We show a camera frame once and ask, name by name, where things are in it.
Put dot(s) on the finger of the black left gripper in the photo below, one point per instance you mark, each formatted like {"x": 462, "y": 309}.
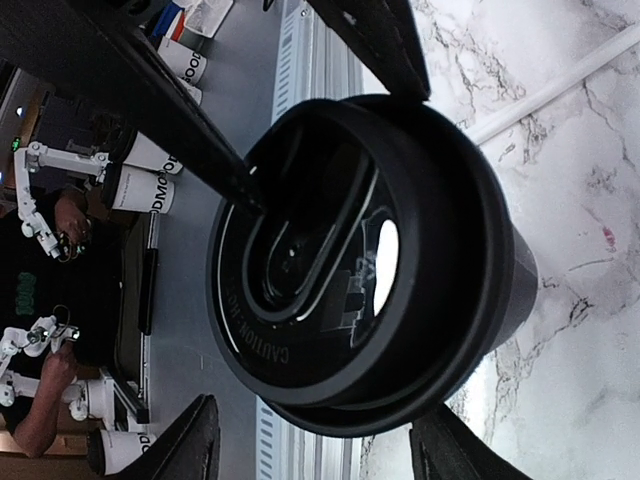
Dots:
{"x": 384, "y": 36}
{"x": 95, "y": 49}

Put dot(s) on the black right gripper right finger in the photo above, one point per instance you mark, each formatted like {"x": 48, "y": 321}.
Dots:
{"x": 443, "y": 447}

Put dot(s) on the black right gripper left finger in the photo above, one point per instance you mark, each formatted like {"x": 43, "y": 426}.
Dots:
{"x": 188, "y": 449}

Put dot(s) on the black paper coffee cup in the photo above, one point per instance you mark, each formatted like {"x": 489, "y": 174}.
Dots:
{"x": 504, "y": 306}

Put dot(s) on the black plastic cup lid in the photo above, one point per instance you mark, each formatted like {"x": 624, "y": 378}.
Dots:
{"x": 435, "y": 233}

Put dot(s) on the white background paper cups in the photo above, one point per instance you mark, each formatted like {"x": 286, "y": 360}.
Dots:
{"x": 138, "y": 180}

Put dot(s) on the person in black shirt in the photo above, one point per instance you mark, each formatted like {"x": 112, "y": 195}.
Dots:
{"x": 33, "y": 284}

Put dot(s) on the single white straw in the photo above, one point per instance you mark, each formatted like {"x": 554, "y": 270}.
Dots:
{"x": 503, "y": 119}

